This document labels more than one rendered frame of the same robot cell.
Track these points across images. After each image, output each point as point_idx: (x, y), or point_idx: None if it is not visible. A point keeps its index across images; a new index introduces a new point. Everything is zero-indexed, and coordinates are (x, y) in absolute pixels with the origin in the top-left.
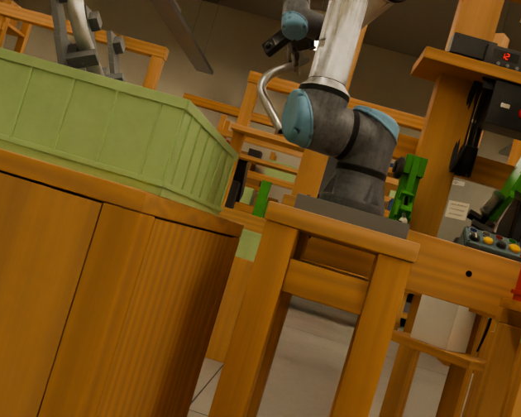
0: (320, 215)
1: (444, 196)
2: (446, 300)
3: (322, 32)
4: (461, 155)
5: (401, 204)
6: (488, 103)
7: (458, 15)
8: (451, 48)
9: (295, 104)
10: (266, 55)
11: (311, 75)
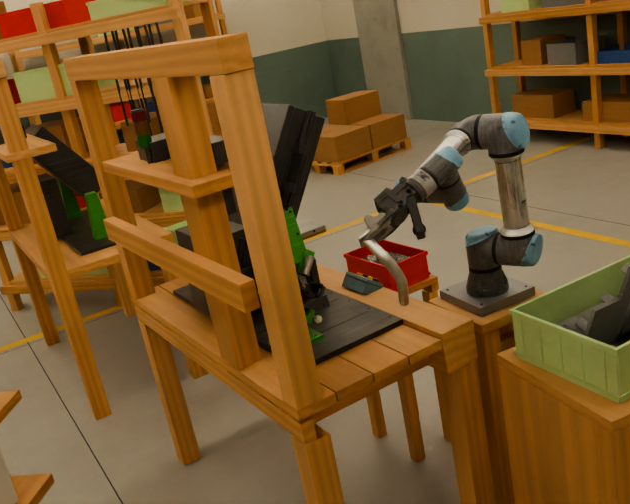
0: None
1: None
2: None
3: (525, 195)
4: (245, 250)
5: (311, 309)
6: (226, 194)
7: (204, 116)
8: None
9: (541, 242)
10: (423, 238)
11: (528, 223)
